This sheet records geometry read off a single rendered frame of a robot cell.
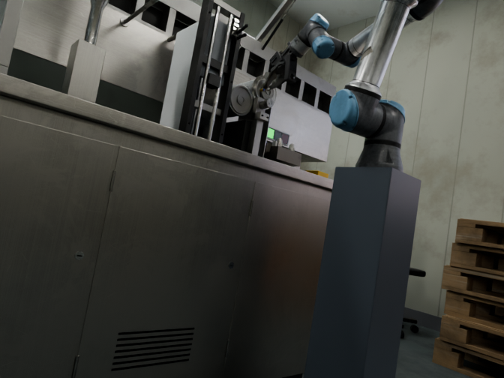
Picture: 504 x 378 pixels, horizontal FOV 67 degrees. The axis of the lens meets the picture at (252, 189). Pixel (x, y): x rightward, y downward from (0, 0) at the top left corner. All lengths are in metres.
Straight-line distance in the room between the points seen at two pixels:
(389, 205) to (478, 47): 3.22
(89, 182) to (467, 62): 3.73
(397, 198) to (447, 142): 2.83
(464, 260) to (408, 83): 2.25
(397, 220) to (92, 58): 1.11
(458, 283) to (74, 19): 2.48
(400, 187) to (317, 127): 1.35
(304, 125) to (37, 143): 1.71
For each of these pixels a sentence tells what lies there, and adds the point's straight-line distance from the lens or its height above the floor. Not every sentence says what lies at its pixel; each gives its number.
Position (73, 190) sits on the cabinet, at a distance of 1.04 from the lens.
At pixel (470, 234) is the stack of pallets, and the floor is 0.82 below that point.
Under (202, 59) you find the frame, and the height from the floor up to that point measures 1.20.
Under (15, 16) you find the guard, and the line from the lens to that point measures 1.11.
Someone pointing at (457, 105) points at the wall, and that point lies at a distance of 4.10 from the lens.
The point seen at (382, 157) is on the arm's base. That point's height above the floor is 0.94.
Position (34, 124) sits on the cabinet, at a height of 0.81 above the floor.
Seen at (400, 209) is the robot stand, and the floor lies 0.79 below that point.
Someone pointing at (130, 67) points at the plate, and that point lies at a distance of 1.78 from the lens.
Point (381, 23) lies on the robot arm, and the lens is 1.26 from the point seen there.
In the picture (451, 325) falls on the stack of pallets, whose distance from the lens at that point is 2.73.
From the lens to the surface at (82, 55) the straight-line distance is 1.43.
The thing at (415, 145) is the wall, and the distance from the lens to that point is 4.12.
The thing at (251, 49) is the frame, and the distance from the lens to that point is 2.19.
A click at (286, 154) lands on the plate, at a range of 1.76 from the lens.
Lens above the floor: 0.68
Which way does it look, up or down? 5 degrees up
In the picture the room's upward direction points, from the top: 10 degrees clockwise
